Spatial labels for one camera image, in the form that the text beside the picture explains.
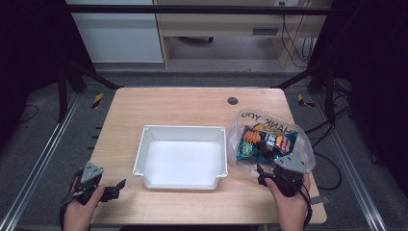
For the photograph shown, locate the thin black floor cable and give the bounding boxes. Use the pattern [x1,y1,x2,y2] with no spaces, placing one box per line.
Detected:
[17,104,40,125]

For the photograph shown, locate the black floor cables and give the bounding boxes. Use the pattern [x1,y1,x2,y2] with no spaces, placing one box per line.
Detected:
[303,78,355,191]

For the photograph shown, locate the dark curtain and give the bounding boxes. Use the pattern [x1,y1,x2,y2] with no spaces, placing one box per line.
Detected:
[0,0,97,145]
[307,0,408,196]

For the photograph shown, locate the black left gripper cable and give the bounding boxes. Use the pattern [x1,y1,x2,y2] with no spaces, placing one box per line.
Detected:
[59,168,84,231]

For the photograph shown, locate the clear plastic bag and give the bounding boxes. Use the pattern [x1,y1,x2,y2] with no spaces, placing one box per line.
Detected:
[226,109,317,178]

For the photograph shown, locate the black hanging cables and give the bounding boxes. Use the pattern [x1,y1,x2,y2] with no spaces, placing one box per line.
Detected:
[279,1,318,69]

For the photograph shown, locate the black yellow floor tape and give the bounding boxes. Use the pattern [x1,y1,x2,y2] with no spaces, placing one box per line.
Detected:
[296,93,316,109]
[90,91,105,110]

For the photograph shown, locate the black horizontal bar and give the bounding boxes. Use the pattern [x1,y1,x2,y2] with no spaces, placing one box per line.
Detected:
[65,4,335,15]

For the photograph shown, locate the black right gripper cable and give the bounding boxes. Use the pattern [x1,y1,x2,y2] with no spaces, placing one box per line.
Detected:
[282,174,314,229]

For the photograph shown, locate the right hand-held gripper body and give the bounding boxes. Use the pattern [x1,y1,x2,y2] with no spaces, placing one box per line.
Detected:
[272,153,312,197]

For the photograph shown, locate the white cabinet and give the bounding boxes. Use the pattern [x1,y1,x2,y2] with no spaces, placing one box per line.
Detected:
[65,0,166,64]

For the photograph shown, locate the person's right hand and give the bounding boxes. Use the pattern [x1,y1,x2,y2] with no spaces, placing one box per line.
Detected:
[265,174,312,231]

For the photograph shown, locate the white plastic bin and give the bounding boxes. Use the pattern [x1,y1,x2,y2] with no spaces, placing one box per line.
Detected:
[132,124,229,191]

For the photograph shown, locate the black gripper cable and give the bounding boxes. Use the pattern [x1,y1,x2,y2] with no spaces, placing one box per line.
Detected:
[282,174,314,229]
[59,168,84,231]

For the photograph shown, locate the black metal stand leg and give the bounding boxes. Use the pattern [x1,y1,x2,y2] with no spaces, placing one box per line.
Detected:
[57,59,124,123]
[274,61,337,120]

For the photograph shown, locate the grey flat tag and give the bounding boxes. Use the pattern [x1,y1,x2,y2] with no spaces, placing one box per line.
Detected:
[309,195,331,206]

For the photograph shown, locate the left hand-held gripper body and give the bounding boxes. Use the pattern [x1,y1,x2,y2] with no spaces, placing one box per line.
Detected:
[68,161,107,206]

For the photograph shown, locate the person's left hand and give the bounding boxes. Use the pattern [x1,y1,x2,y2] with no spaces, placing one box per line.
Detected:
[63,185,106,231]

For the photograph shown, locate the blue chip packet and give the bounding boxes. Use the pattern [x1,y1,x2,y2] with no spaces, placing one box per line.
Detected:
[236,124,299,165]

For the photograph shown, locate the aluminium floor rail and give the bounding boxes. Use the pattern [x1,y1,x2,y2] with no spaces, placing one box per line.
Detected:
[0,91,82,231]
[312,92,390,231]

